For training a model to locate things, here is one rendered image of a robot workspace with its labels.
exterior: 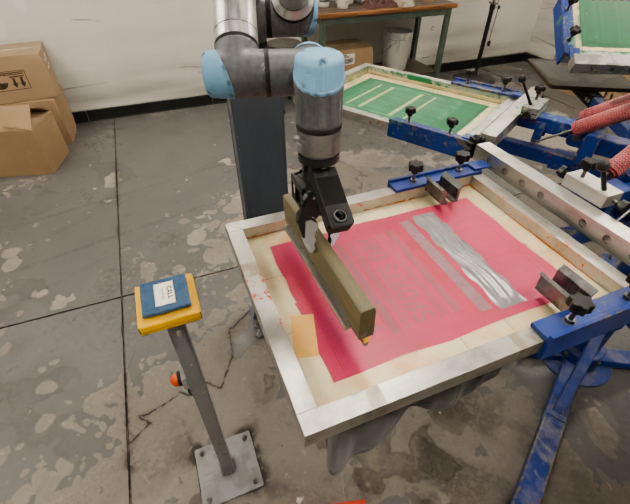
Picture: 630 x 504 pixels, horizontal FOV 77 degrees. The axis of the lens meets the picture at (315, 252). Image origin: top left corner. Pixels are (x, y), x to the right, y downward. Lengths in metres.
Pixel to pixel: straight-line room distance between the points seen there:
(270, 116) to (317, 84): 0.77
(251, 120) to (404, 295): 0.77
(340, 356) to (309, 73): 0.50
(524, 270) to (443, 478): 0.96
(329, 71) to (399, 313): 0.50
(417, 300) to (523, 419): 1.17
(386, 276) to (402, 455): 0.97
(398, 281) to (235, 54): 0.57
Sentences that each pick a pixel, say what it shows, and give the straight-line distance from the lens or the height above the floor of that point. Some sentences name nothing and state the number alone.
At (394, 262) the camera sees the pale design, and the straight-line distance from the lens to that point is 0.98.
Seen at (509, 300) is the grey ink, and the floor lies 0.96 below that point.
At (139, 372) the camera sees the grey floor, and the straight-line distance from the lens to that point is 2.06.
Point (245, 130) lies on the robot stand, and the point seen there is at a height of 1.05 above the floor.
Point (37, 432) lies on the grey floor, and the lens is 2.09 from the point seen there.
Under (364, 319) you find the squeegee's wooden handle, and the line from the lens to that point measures 0.67.
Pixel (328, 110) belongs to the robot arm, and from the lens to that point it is 0.63.
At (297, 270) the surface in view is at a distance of 0.94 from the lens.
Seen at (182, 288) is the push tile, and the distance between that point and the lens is 0.93.
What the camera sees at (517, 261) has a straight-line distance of 1.08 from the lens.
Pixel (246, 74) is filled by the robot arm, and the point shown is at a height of 1.40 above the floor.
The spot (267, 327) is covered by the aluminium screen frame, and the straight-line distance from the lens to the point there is 0.79.
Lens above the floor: 1.61
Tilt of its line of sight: 41 degrees down
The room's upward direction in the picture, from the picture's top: straight up
